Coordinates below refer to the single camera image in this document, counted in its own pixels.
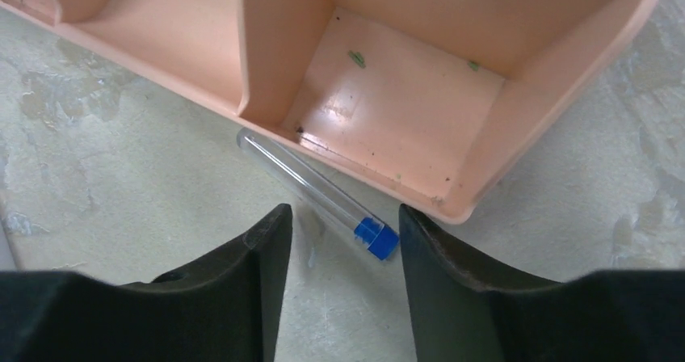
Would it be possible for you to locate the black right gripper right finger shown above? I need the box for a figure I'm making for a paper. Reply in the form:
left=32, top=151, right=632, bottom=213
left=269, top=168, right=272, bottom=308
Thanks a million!
left=398, top=205, right=684, bottom=361

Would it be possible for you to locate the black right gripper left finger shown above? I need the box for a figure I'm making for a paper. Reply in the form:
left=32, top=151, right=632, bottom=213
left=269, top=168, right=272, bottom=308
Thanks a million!
left=1, top=204, right=293, bottom=361

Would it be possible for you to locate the blue-capped test tube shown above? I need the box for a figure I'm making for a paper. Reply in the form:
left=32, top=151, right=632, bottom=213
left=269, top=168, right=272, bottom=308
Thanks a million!
left=237, top=128, right=399, bottom=261

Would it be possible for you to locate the peach plastic desk organizer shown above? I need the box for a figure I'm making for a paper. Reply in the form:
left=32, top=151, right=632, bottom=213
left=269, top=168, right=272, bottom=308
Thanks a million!
left=1, top=0, right=659, bottom=224

